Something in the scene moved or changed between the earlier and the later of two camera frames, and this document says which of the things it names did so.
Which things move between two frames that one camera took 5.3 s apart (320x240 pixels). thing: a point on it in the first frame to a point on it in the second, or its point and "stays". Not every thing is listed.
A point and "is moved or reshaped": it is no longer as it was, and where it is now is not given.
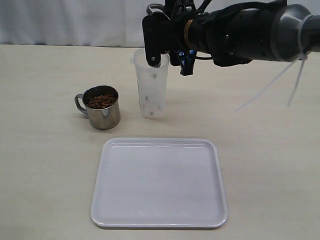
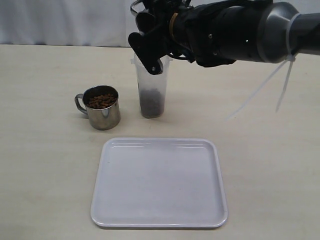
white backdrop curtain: (94, 22) stays
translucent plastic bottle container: (151, 83) stays
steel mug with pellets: (102, 105) stays
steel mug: (156, 7) is moved or reshaped
